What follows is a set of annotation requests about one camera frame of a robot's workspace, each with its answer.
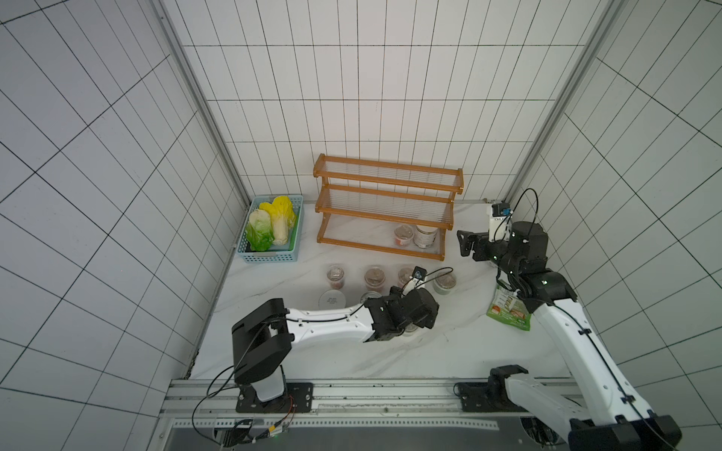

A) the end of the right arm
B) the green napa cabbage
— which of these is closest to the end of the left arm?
the end of the right arm

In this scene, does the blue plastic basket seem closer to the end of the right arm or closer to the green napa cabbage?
the green napa cabbage

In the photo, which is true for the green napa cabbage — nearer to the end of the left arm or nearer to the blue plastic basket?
the blue plastic basket

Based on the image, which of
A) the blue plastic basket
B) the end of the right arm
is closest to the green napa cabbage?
the blue plastic basket

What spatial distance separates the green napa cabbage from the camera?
0.99 meters
